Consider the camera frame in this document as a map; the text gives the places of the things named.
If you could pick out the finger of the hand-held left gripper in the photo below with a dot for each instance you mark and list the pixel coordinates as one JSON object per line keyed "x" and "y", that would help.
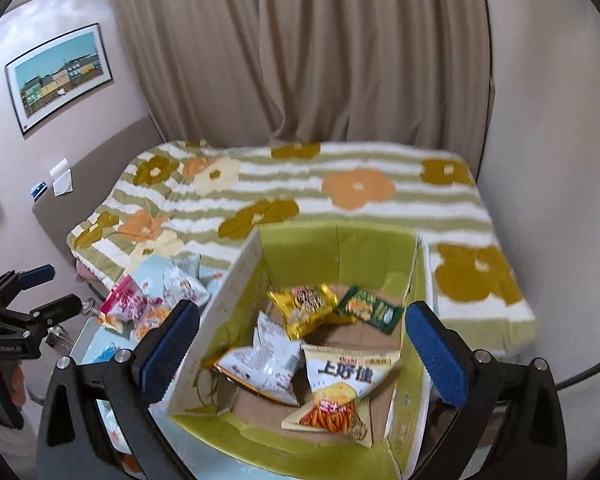
{"x": 36, "y": 274}
{"x": 55, "y": 309}

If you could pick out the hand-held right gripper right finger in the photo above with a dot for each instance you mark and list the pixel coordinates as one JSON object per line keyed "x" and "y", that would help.
{"x": 436, "y": 355}

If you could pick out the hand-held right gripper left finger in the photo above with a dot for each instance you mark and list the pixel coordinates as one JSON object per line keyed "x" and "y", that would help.
{"x": 172, "y": 345}

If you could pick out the green cardboard box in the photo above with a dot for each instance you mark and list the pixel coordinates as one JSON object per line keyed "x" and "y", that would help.
{"x": 300, "y": 255}

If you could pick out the person's left hand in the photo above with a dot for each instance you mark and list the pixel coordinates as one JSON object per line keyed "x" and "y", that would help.
{"x": 18, "y": 386}

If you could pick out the orange snack packet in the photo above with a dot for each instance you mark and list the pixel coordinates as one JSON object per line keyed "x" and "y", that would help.
{"x": 152, "y": 322}

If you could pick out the pink cloth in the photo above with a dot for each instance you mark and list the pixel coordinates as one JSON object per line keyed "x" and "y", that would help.
{"x": 85, "y": 272}

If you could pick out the daisy print blue tablecloth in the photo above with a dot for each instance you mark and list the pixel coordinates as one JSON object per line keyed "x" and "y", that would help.
{"x": 92, "y": 345}

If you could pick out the green snack packet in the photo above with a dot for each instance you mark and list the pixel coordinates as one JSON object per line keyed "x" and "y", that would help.
{"x": 372, "y": 310}

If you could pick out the blue card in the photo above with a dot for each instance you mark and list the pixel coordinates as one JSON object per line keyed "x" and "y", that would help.
{"x": 38, "y": 189}

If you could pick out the white paper note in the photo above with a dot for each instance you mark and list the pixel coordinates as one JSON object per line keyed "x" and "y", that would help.
{"x": 63, "y": 183}
{"x": 60, "y": 166}

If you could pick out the white snack packet fries print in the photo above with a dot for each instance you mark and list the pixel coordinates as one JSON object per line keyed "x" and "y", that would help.
{"x": 342, "y": 375}

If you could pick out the grey headboard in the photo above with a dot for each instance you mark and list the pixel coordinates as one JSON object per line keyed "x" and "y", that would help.
{"x": 90, "y": 180}

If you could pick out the yellow snack packet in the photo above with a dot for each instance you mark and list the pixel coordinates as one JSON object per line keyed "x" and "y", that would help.
{"x": 302, "y": 310}

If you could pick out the striped floral blanket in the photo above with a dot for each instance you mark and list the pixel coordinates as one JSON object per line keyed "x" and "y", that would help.
{"x": 380, "y": 220}

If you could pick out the beige curtain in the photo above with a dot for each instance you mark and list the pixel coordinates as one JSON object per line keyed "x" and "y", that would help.
{"x": 305, "y": 50}

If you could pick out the framed wall picture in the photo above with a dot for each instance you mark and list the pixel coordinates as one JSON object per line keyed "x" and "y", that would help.
{"x": 57, "y": 77}

